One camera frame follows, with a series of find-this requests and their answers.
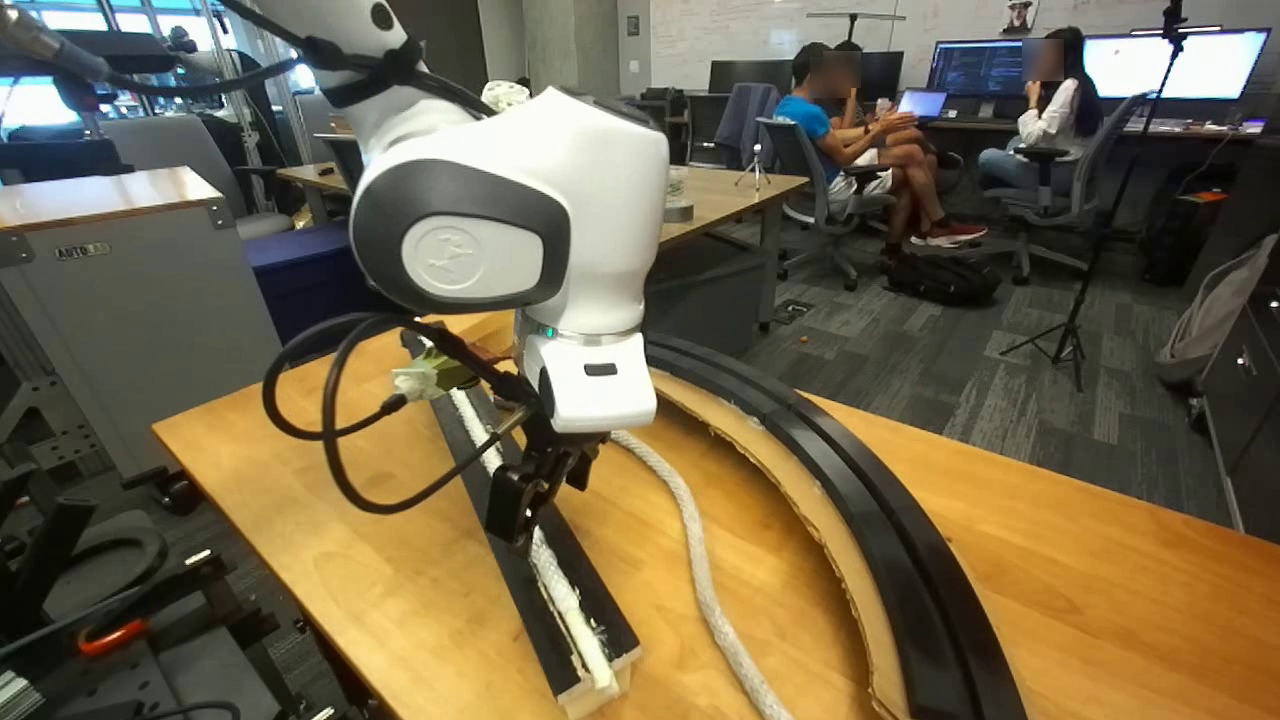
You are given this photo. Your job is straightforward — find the woman in white top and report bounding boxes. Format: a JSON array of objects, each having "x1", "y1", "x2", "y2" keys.
[{"x1": 977, "y1": 21, "x2": 1107, "y2": 192}]

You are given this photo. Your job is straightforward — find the curved cardboard sheet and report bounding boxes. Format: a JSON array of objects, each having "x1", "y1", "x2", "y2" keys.
[{"x1": 648, "y1": 364, "x2": 916, "y2": 720}]

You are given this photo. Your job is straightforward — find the tape wrapped cable plug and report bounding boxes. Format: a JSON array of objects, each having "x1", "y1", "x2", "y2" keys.
[{"x1": 388, "y1": 348, "x2": 465, "y2": 409}]

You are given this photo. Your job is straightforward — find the black camera tripod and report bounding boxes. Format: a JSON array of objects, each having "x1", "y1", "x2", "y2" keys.
[{"x1": 1000, "y1": 0, "x2": 1196, "y2": 393}]

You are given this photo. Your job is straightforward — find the blue grey office chair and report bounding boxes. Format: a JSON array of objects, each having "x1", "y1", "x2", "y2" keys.
[
  {"x1": 712, "y1": 82, "x2": 776, "y2": 171},
  {"x1": 753, "y1": 115, "x2": 885, "y2": 296}
]

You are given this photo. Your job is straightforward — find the grey fabric bag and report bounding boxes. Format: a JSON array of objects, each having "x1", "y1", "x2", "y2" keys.
[{"x1": 1151, "y1": 233, "x2": 1280, "y2": 393}]

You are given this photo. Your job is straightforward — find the person in blue shirt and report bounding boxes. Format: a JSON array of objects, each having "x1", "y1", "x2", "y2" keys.
[{"x1": 769, "y1": 40, "x2": 993, "y2": 252}]

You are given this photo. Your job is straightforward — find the person in dark shirt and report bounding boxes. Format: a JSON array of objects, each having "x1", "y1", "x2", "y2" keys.
[{"x1": 814, "y1": 35, "x2": 936, "y2": 151}]

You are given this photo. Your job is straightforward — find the wooden office desk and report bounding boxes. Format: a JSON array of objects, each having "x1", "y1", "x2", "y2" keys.
[{"x1": 273, "y1": 156, "x2": 814, "y2": 358}]

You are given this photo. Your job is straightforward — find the red handled clamp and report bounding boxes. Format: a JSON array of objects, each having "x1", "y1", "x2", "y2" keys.
[{"x1": 71, "y1": 614, "x2": 157, "y2": 664}]

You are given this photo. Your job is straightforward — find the black backpack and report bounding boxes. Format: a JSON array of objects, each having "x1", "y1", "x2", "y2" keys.
[{"x1": 885, "y1": 243, "x2": 1012, "y2": 307}]

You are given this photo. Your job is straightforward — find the small open laptop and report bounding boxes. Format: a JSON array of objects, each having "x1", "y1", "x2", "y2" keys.
[{"x1": 893, "y1": 85, "x2": 951, "y2": 125}]

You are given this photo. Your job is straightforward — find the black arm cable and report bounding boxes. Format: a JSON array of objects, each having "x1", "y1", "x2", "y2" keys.
[{"x1": 106, "y1": 0, "x2": 554, "y2": 519}]

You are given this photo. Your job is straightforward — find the long dark computer desk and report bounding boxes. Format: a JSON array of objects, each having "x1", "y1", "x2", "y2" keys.
[{"x1": 872, "y1": 113, "x2": 1273, "y2": 145}]

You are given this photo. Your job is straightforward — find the dark blue box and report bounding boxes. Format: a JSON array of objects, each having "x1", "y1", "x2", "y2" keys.
[{"x1": 242, "y1": 215, "x2": 405, "y2": 348}]

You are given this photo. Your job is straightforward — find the monitor with white screen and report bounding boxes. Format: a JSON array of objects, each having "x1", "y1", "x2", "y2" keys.
[{"x1": 1079, "y1": 26, "x2": 1273, "y2": 110}]

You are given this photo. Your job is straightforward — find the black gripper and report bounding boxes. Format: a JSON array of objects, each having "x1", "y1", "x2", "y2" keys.
[{"x1": 481, "y1": 414, "x2": 609, "y2": 546}]

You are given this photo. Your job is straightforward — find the monitor with blue screen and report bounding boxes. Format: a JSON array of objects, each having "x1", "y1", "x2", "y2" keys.
[{"x1": 930, "y1": 35, "x2": 1044, "y2": 110}]

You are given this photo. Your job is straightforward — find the black metal floor frame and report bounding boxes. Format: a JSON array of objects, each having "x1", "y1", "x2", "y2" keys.
[{"x1": 0, "y1": 455, "x2": 357, "y2": 720}]

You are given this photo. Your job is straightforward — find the grey swivel office chair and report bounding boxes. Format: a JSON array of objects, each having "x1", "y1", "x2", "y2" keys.
[{"x1": 1012, "y1": 91, "x2": 1151, "y2": 288}]

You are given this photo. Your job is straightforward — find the straight black board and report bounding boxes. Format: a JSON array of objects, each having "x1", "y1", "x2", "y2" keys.
[{"x1": 398, "y1": 323, "x2": 644, "y2": 720}]

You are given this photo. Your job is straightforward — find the black drawer cabinet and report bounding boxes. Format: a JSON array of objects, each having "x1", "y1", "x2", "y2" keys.
[{"x1": 1194, "y1": 285, "x2": 1280, "y2": 546}]

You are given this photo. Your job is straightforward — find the black switched off monitor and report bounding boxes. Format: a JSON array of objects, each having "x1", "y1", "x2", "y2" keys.
[{"x1": 707, "y1": 56, "x2": 784, "y2": 98}]

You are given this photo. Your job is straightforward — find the long white braided rope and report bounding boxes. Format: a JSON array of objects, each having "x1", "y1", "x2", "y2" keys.
[{"x1": 609, "y1": 429, "x2": 796, "y2": 720}]

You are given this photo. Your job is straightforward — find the grey cabinet with wooden top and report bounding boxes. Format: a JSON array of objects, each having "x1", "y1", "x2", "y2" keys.
[{"x1": 0, "y1": 166, "x2": 294, "y2": 483}]

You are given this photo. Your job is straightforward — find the curved black board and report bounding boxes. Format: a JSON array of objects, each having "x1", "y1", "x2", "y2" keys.
[{"x1": 639, "y1": 333, "x2": 1033, "y2": 720}]

